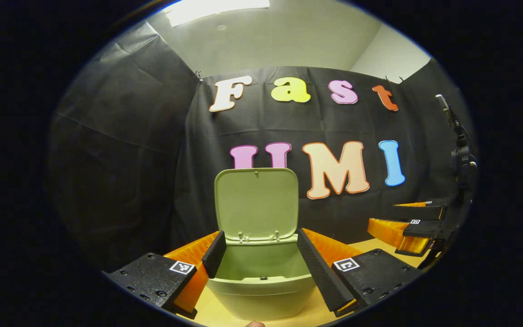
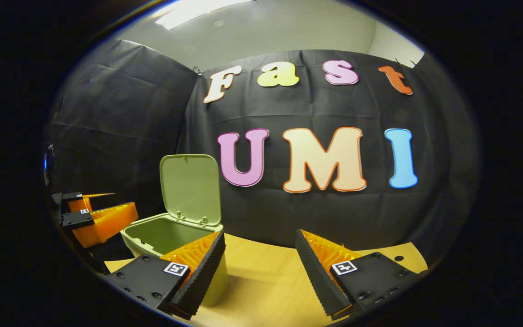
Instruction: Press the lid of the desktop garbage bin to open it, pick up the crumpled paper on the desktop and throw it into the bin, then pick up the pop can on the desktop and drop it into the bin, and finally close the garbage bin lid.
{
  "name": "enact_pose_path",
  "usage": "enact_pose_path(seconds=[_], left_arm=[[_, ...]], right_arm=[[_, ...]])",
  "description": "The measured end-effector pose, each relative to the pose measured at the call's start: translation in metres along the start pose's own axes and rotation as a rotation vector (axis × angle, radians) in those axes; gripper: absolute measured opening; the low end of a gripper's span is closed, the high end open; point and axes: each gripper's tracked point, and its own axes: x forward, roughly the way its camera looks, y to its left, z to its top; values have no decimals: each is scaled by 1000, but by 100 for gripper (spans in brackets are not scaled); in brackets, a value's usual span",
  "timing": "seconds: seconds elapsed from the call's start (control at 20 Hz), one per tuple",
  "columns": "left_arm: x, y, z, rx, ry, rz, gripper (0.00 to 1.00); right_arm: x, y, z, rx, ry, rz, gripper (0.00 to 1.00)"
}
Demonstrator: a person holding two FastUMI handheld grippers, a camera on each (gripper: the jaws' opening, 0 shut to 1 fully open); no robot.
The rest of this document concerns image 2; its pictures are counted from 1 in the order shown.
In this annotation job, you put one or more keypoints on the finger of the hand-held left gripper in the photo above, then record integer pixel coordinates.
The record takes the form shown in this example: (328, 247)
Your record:
(77, 204)
(107, 222)

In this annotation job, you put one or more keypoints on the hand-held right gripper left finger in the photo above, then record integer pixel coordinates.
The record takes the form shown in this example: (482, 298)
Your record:
(202, 277)

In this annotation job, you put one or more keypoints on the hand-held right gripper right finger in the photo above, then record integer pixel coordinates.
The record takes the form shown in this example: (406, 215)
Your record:
(316, 277)

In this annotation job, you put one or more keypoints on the green desktop garbage bin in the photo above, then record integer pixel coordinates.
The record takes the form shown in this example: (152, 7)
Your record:
(191, 190)

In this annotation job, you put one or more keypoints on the wooden desktop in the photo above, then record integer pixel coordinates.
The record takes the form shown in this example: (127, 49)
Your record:
(266, 281)

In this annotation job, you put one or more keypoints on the black backdrop cloth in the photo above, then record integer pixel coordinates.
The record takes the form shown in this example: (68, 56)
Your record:
(130, 113)

